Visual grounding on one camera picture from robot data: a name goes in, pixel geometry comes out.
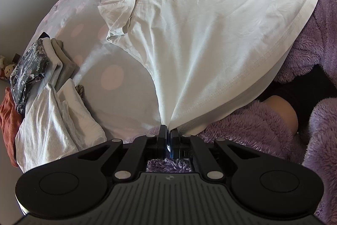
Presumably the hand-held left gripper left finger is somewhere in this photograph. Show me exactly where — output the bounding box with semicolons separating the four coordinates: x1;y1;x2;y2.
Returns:
79;125;169;183

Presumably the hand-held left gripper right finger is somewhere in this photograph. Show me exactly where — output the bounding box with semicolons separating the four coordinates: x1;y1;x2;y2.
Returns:
168;129;260;183

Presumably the white t-shirt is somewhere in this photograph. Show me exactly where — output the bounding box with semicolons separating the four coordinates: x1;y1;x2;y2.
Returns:
97;0;327;133

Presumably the purple fleece robe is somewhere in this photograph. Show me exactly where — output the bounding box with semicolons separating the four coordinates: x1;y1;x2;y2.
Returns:
124;0;337;223

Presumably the white ribbed folded garment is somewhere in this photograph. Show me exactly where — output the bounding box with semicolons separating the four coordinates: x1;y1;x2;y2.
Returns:
56;79;106;150

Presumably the person's bare knee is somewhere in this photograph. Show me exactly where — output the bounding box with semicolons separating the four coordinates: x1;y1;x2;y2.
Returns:
263;95;299;136

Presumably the light grey heather garment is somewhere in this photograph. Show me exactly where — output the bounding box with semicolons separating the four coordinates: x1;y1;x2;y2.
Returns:
15;82;79;173

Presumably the beige fleece folded garment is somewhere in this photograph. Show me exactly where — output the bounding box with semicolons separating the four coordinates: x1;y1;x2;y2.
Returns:
51;39;77;88

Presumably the grey folded sweatshirt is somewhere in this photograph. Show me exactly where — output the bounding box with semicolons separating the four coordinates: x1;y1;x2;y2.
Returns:
42;37;64;83

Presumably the dark floral folded garment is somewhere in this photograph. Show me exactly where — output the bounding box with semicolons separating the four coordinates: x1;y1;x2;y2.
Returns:
10;39;50;113

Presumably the red orange garment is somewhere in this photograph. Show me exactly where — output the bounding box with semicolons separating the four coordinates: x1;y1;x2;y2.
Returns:
0;88;23;167

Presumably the hanging stack of plush toys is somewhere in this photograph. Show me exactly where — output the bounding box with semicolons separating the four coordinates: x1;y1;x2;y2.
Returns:
0;55;17;80

